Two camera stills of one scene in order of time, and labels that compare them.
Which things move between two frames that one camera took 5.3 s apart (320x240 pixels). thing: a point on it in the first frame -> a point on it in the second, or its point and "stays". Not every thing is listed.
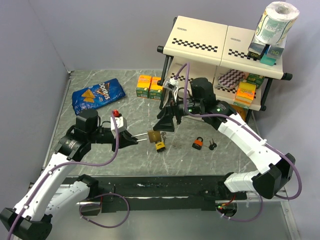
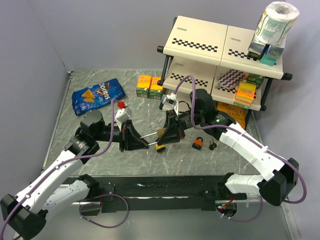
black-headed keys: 212,146 stays
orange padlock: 198,143 stays
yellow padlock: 160,147 stays
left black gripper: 125,138 -> 130,139
